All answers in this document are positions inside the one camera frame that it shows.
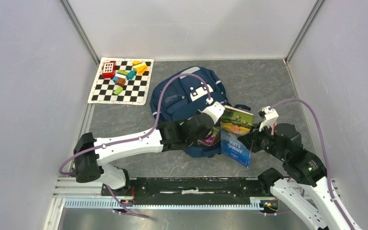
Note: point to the green toy block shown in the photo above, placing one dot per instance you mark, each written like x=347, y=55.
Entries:
x=117, y=90

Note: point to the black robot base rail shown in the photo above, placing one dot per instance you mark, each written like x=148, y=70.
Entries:
x=197, y=190

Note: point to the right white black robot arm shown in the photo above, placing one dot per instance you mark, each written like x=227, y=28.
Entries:
x=284, y=143

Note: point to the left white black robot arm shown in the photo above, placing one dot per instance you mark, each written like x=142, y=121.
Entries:
x=94, y=155

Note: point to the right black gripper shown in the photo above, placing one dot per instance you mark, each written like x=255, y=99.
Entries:
x=250, y=139

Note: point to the black white checkered mat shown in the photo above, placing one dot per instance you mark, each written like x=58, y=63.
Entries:
x=134, y=92

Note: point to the red grid toy block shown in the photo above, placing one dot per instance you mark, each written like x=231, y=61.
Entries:
x=109, y=69

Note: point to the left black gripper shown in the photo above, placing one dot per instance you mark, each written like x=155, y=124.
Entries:
x=203, y=136

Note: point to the blue brown toy blocks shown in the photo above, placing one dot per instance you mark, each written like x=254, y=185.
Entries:
x=122, y=77

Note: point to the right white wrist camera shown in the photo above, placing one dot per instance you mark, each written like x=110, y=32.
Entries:
x=269, y=117

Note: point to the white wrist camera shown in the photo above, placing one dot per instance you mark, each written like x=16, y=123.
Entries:
x=269, y=117
x=214, y=109

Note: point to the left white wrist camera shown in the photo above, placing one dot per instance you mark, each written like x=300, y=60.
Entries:
x=214, y=109

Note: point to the purple Treehouse book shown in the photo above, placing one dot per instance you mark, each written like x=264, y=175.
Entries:
x=213, y=139

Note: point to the yellow orange toy blocks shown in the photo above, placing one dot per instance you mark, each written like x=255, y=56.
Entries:
x=139, y=67

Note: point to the navy blue student backpack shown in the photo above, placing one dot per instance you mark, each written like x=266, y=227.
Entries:
x=185, y=93

